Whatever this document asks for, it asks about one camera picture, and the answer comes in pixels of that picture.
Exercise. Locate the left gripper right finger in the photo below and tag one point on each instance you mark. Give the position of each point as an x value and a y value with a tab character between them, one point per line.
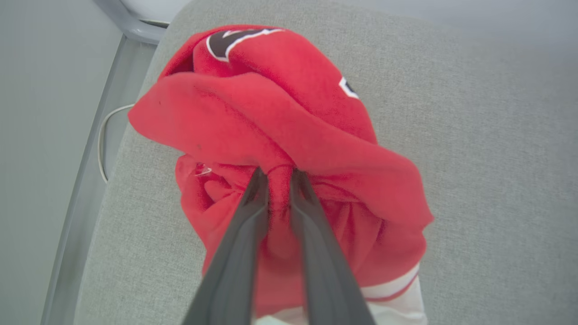
323	262

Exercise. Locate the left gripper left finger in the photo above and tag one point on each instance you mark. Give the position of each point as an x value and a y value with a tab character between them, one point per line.
235	253

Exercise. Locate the red and white shirt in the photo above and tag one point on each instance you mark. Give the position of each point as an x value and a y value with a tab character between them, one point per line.
280	113

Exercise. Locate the grey fabric sofa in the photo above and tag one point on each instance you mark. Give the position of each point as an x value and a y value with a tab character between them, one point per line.
474	180

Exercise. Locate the grey metal frame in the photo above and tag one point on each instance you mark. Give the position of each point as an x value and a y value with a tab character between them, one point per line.
135	31

